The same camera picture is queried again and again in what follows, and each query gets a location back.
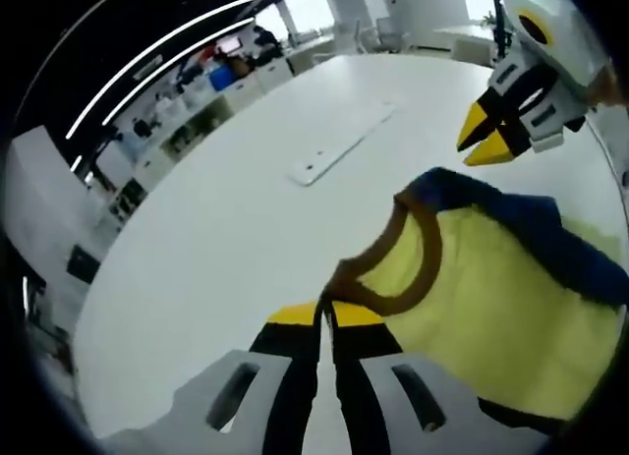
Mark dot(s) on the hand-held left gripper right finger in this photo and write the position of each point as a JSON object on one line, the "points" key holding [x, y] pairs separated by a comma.
{"points": [[363, 376]]}

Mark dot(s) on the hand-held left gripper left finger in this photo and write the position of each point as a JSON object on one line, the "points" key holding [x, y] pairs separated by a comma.
{"points": [[285, 376]]}

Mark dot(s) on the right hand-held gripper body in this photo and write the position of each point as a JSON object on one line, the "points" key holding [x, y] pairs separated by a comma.
{"points": [[565, 37]]}

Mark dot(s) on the yellow blue grey garment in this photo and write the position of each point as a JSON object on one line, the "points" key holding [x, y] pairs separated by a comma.
{"points": [[491, 302]]}

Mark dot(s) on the person's right hand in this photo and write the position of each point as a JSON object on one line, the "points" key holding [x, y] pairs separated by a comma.
{"points": [[607, 85]]}

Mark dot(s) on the black stand pole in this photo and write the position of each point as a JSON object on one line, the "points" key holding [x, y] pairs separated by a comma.
{"points": [[500, 27]]}

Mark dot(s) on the white office chair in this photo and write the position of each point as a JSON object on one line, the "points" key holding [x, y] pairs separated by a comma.
{"points": [[389, 33], [359, 38]]}

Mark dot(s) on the white square pillar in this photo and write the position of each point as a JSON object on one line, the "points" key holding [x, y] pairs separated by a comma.
{"points": [[354, 5]]}

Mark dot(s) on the white storage counter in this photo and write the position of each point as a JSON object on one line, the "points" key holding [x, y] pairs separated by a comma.
{"points": [[245, 86]]}

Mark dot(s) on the blue storage box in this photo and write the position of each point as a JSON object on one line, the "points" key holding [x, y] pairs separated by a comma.
{"points": [[221, 77]]}

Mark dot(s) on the ceiling light strip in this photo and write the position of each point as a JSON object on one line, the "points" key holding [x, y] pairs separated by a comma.
{"points": [[162, 63], [162, 41]]}

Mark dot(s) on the black wall panel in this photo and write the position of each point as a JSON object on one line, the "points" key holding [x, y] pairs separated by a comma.
{"points": [[82, 264]]}

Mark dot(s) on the red white wall screen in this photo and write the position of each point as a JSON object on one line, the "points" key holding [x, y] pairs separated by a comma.
{"points": [[231, 45]]}

